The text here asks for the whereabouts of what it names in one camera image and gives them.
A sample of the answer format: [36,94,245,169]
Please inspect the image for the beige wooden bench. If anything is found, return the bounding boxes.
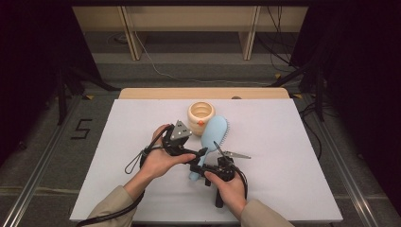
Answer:
[72,5,308,61]

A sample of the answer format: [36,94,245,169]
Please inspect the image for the black floor cables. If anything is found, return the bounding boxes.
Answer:
[254,5,299,72]

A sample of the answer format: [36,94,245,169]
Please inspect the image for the person's right hand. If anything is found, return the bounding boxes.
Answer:
[203,170,249,218]

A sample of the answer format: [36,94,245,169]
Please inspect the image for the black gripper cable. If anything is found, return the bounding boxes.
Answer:
[233,165,249,201]
[76,124,173,227]

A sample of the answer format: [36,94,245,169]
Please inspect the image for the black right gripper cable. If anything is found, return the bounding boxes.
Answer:
[233,165,249,201]

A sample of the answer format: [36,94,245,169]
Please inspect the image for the black tripod stand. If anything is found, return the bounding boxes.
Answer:
[268,60,325,122]
[56,65,121,126]

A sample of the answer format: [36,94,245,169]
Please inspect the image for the black curtain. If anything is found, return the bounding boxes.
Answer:
[292,0,401,216]
[0,0,102,159]

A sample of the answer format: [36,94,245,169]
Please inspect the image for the wooden table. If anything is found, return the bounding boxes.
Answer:
[117,87,291,100]

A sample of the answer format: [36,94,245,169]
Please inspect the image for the light blue hairbrush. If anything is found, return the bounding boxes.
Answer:
[188,114,230,183]

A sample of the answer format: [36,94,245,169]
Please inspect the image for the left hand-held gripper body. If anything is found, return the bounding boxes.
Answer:
[161,119,200,158]

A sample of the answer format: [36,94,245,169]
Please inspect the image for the white table cover sheet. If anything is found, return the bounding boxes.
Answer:
[69,98,344,223]

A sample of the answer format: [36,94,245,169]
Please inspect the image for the black floor cable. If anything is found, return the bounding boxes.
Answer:
[299,100,323,160]

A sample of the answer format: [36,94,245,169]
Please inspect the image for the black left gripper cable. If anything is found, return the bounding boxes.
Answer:
[76,124,173,227]

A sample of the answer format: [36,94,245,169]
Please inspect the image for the person's left hand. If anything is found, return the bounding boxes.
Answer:
[140,123,197,181]

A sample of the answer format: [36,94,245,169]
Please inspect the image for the white floor cable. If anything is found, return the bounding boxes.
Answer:
[134,31,275,87]

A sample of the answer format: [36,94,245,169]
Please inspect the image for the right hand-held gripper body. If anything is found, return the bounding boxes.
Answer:
[206,140,253,209]

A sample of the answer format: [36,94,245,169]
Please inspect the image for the metal floor rail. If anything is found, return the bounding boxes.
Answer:
[0,94,83,227]
[296,97,379,227]

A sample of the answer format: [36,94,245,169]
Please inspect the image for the cream ringed cup orange beak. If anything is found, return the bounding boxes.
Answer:
[187,101,216,137]

